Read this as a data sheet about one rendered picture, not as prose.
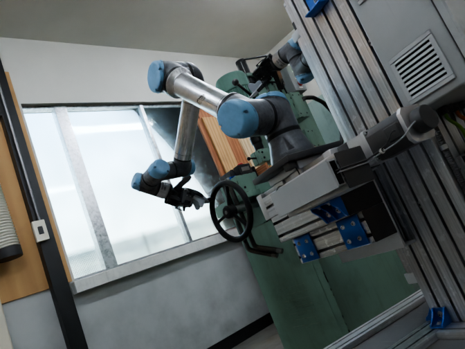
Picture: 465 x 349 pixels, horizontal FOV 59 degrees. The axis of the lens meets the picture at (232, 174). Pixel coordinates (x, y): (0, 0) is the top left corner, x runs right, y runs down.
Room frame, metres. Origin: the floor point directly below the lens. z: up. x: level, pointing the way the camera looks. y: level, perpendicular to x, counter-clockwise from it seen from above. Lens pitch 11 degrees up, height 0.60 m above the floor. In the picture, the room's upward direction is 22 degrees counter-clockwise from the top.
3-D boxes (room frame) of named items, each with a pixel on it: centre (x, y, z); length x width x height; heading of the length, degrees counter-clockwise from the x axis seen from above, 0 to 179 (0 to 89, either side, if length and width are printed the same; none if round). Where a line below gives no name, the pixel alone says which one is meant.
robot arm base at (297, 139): (1.30, -0.20, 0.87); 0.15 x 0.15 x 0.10
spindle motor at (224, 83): (2.09, -0.18, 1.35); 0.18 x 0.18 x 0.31
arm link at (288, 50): (1.63, -0.44, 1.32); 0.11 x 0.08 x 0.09; 41
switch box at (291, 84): (2.20, -0.51, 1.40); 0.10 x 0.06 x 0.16; 131
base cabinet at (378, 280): (2.17, -0.27, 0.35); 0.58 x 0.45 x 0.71; 131
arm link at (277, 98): (1.30, -0.20, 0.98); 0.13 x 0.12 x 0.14; 134
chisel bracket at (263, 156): (2.10, -0.20, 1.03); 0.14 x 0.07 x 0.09; 131
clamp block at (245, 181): (1.99, -0.01, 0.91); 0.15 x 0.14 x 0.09; 41
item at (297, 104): (2.12, -0.44, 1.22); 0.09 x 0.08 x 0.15; 131
